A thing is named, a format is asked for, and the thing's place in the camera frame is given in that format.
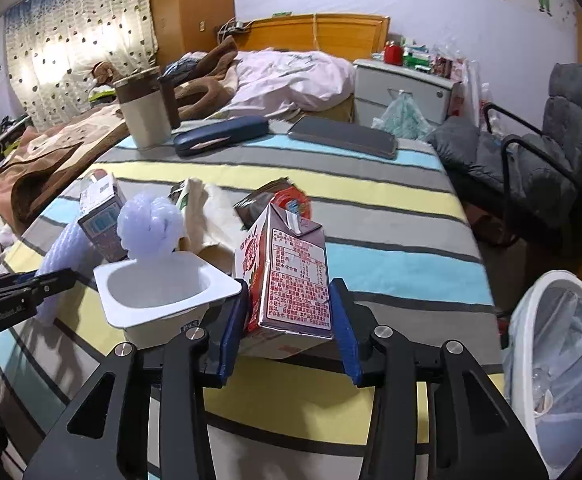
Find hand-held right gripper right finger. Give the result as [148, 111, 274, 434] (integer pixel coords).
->
[328, 278, 550, 480]

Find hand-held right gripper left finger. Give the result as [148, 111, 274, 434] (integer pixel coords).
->
[24, 279, 250, 480]

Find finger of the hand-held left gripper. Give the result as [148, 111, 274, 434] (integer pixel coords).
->
[0, 270, 37, 297]
[21, 268, 78, 307]

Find red and purple milk carton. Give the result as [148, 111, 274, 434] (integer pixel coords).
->
[234, 203, 333, 359]

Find small purple drink carton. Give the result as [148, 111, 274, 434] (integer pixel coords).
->
[77, 170, 128, 264]

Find white yogurt cup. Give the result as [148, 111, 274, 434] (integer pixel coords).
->
[94, 251, 242, 349]

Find beige paper bag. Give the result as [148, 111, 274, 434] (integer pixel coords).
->
[170, 177, 252, 267]

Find white foam net ball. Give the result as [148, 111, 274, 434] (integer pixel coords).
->
[116, 194, 188, 262]

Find red snack wrapper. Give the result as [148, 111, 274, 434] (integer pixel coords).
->
[233, 177, 315, 227]

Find white waste bin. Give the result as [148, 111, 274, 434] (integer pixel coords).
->
[500, 270, 582, 480]

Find brown blanket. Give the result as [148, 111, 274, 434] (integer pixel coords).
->
[0, 35, 239, 233]

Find striped tablecloth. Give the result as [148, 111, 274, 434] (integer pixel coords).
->
[0, 120, 504, 480]

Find black smartphone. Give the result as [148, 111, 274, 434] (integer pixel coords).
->
[287, 115, 398, 161]

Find navy glasses case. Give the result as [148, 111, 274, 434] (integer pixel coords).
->
[173, 115, 270, 157]

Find cream mug with brown lid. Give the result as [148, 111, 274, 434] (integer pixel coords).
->
[112, 66, 182, 151]

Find plush toy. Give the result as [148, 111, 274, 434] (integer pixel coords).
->
[90, 61, 123, 92]

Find green patterned plastic bag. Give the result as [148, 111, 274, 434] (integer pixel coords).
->
[371, 91, 435, 141]

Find black office chair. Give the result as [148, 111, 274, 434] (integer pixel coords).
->
[473, 102, 582, 248]

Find patterned curtain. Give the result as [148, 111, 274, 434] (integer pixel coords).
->
[3, 0, 160, 130]

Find white bedside cabinet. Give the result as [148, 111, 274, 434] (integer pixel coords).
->
[353, 58, 464, 127]

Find pink quilt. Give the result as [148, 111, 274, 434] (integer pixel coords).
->
[220, 48, 357, 114]

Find white plastic bag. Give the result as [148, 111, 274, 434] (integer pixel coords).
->
[457, 59, 498, 132]

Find green and white boxes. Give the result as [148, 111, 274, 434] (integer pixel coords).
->
[403, 45, 438, 69]

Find grey chair cushion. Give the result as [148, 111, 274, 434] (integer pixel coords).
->
[425, 63, 582, 216]

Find wooden headboard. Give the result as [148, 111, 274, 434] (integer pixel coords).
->
[235, 12, 391, 59]

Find power strip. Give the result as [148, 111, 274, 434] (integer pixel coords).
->
[215, 18, 253, 34]

